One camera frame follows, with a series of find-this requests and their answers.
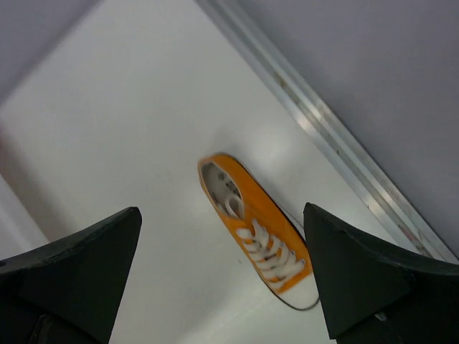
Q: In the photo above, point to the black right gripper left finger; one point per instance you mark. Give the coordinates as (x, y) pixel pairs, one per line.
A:
(69, 291)

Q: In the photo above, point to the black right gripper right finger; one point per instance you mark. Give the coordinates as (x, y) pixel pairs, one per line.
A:
(372, 291)

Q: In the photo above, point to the orange sneaker one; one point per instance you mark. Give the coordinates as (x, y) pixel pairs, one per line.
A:
(267, 236)

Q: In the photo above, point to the aluminium rail frame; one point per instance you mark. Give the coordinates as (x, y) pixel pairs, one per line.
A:
(367, 180)

